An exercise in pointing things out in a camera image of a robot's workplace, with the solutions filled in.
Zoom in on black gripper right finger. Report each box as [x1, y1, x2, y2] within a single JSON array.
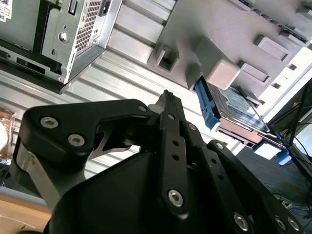
[[170, 94, 305, 234]]

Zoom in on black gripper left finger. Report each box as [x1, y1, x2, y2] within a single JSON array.
[[9, 90, 191, 219]]

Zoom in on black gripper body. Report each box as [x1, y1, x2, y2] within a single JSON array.
[[42, 151, 232, 234]]

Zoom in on hard disk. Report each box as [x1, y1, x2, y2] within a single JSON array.
[[194, 75, 292, 166]]

